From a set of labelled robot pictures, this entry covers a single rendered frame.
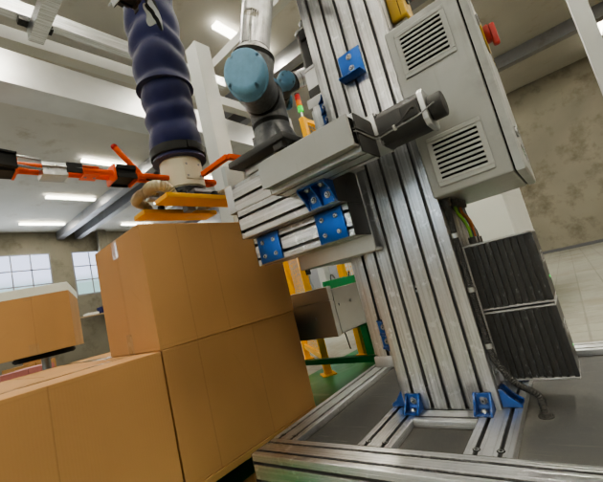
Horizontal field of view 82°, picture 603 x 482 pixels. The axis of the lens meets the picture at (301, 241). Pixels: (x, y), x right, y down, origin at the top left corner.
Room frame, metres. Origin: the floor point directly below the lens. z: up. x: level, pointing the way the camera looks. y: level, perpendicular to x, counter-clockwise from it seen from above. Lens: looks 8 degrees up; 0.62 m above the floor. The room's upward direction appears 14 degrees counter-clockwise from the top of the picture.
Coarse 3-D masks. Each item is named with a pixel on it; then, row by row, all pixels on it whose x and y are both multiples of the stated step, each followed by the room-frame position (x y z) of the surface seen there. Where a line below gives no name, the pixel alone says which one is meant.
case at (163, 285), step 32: (160, 224) 1.12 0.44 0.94; (192, 224) 1.21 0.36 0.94; (224, 224) 1.32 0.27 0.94; (96, 256) 1.31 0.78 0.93; (128, 256) 1.13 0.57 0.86; (160, 256) 1.11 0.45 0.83; (192, 256) 1.19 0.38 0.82; (224, 256) 1.29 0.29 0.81; (256, 256) 1.41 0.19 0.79; (128, 288) 1.16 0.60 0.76; (160, 288) 1.09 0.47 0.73; (192, 288) 1.18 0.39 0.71; (224, 288) 1.27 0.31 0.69; (256, 288) 1.38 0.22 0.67; (288, 288) 1.52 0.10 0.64; (128, 320) 1.19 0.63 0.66; (160, 320) 1.08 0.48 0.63; (192, 320) 1.16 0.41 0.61; (224, 320) 1.25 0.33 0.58; (256, 320) 1.36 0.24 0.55; (128, 352) 1.21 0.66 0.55
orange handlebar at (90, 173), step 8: (216, 160) 1.31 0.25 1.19; (224, 160) 1.28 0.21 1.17; (232, 160) 1.30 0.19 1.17; (24, 168) 0.99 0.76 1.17; (88, 168) 1.11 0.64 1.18; (96, 168) 1.13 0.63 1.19; (208, 168) 1.35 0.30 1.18; (72, 176) 1.11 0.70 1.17; (80, 176) 1.13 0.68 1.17; (88, 176) 1.13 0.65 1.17; (96, 176) 1.14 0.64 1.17; (104, 176) 1.19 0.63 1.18; (144, 176) 1.26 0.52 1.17; (152, 176) 1.28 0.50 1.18; (160, 176) 1.31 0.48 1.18; (168, 176) 1.33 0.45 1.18; (208, 184) 1.52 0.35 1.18
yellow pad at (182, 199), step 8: (168, 192) 1.20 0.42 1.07; (176, 192) 1.22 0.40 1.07; (184, 192) 1.29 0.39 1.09; (216, 192) 1.40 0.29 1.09; (160, 200) 1.23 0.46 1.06; (168, 200) 1.23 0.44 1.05; (176, 200) 1.25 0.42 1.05; (184, 200) 1.27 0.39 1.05; (192, 200) 1.30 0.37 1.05; (200, 200) 1.32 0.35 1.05; (208, 200) 1.34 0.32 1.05; (216, 200) 1.37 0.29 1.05; (224, 200) 1.39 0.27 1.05
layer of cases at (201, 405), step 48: (240, 336) 1.29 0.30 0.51; (288, 336) 1.48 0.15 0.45; (0, 384) 1.32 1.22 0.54; (48, 384) 0.86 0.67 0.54; (96, 384) 0.92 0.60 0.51; (144, 384) 1.02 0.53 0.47; (192, 384) 1.13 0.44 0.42; (240, 384) 1.26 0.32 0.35; (288, 384) 1.43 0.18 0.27; (0, 432) 0.78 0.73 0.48; (48, 432) 0.84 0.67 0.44; (96, 432) 0.91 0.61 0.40; (144, 432) 1.00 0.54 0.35; (192, 432) 1.10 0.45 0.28; (240, 432) 1.23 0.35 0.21; (0, 480) 0.77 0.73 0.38; (48, 480) 0.83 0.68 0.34; (96, 480) 0.90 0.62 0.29; (144, 480) 0.98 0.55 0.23; (192, 480) 1.08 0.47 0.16
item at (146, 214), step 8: (160, 208) 1.41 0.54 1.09; (136, 216) 1.36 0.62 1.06; (144, 216) 1.35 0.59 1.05; (152, 216) 1.38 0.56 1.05; (160, 216) 1.40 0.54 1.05; (168, 216) 1.43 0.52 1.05; (176, 216) 1.46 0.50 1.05; (184, 216) 1.48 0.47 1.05; (192, 216) 1.52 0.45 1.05; (200, 216) 1.55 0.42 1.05; (208, 216) 1.58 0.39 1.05
